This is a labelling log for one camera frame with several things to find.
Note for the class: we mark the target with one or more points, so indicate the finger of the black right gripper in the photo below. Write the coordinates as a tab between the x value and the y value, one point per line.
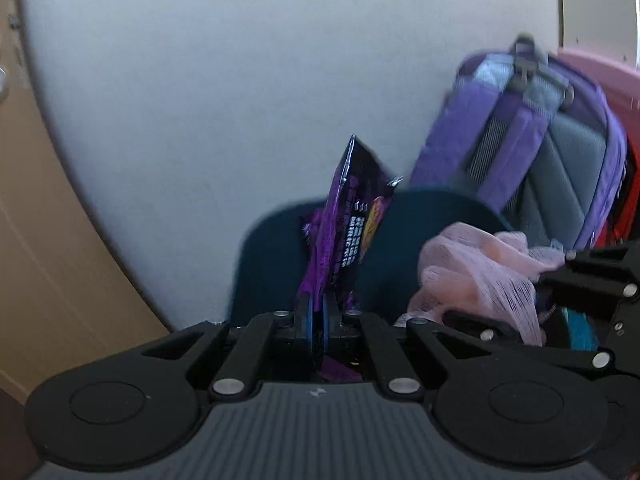
565	276

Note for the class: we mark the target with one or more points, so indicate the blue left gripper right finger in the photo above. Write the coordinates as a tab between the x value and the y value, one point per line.
330	324

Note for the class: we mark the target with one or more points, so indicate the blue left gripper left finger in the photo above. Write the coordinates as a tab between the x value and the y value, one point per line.
304	321

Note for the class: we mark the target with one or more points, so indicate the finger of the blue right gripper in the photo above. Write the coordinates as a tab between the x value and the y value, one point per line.
485	329

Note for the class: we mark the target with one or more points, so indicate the pink mesh foam net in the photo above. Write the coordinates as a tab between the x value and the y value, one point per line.
469	270

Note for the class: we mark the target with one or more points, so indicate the purple snack bag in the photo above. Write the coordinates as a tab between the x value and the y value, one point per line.
339	234

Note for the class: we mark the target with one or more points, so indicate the red bag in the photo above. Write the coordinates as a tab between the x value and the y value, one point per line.
622	223

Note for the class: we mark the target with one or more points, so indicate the teal white quilted blanket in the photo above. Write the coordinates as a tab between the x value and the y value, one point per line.
580	331

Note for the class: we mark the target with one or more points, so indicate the purple grey backpack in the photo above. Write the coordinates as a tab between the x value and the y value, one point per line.
533	139

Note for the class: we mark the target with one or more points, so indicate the beige wooden door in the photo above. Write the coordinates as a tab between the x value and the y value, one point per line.
64	299

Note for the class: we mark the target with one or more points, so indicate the silver door handle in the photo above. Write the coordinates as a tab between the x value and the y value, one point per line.
4	85

